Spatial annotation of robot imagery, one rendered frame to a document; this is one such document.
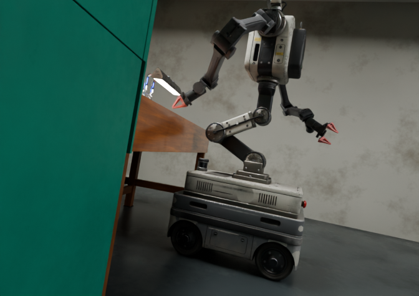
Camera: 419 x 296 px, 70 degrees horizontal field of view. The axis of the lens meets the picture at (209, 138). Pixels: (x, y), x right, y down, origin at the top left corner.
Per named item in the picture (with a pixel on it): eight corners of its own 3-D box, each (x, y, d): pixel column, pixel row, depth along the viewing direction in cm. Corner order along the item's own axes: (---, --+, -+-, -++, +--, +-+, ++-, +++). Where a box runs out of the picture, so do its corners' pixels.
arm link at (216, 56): (239, 45, 123) (220, 27, 124) (229, 53, 122) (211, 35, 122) (219, 85, 165) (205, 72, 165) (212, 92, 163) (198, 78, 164)
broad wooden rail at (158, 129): (206, 152, 264) (210, 132, 264) (118, 151, 84) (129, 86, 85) (193, 150, 265) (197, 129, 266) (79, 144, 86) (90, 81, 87)
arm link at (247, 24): (246, 31, 116) (227, 14, 116) (226, 57, 124) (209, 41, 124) (277, 21, 152) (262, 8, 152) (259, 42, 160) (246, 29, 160)
